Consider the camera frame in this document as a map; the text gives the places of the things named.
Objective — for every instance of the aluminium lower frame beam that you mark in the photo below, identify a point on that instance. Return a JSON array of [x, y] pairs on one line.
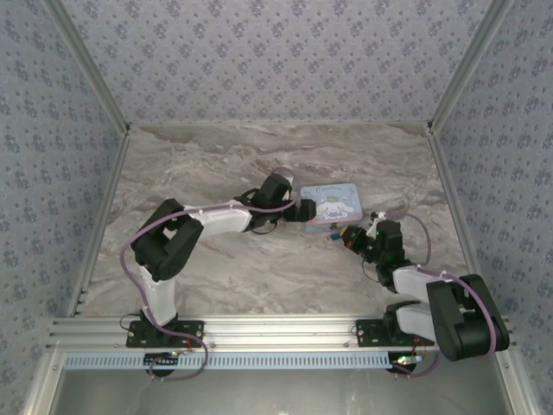
[[41, 384], [518, 384]]

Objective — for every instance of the grey metal sheet panel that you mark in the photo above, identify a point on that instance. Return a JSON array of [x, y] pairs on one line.
[[276, 393]]

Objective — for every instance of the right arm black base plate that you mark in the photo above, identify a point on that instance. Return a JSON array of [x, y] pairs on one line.
[[367, 333]]

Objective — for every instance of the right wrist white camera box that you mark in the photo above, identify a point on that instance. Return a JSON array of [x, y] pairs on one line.
[[372, 225]]

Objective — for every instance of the thin aluminium rail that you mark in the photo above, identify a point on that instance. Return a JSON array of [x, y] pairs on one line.
[[276, 124]]

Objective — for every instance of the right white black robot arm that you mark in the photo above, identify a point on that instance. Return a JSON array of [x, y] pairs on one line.
[[458, 315]]

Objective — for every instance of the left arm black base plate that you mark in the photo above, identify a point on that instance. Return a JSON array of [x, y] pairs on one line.
[[194, 330]]

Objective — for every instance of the light blue cartoon tin box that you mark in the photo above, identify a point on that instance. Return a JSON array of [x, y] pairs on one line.
[[341, 203]]

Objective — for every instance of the aluminium corner post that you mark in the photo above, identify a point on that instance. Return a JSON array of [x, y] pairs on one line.
[[90, 65], [465, 65]]

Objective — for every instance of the wide aluminium frame rail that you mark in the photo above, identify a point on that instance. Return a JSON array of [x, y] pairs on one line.
[[276, 330]]

